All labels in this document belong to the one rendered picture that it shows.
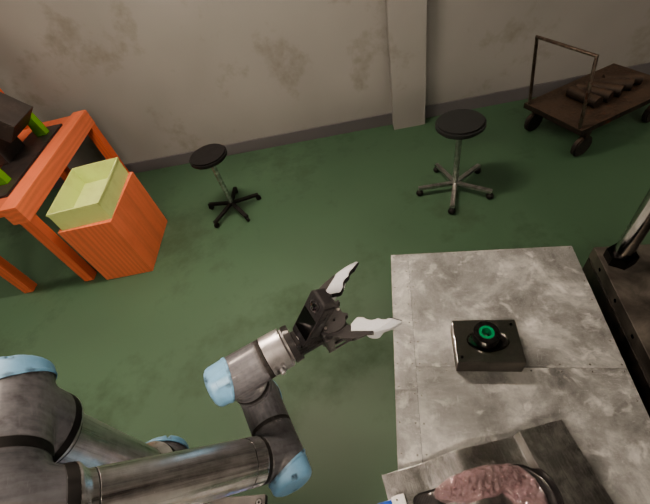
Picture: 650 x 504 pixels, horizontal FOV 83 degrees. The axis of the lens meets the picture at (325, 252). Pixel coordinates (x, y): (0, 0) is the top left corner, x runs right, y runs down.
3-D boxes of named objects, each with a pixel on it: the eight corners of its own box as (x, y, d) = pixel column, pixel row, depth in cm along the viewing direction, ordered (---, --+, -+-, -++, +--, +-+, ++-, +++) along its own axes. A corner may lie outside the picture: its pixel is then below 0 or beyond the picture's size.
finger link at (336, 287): (346, 270, 80) (328, 306, 75) (343, 255, 75) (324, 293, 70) (359, 274, 78) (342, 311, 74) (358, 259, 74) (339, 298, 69)
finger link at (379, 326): (400, 330, 71) (352, 327, 72) (402, 317, 66) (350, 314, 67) (400, 346, 69) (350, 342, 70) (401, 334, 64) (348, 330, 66)
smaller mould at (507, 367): (456, 371, 122) (457, 362, 117) (450, 330, 132) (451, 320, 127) (521, 372, 118) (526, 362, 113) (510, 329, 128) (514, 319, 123)
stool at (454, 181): (476, 163, 308) (485, 93, 264) (498, 209, 271) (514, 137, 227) (410, 174, 315) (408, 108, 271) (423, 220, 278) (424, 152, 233)
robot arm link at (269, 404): (261, 446, 72) (241, 429, 64) (243, 396, 80) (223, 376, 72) (297, 424, 74) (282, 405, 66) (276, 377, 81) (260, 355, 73)
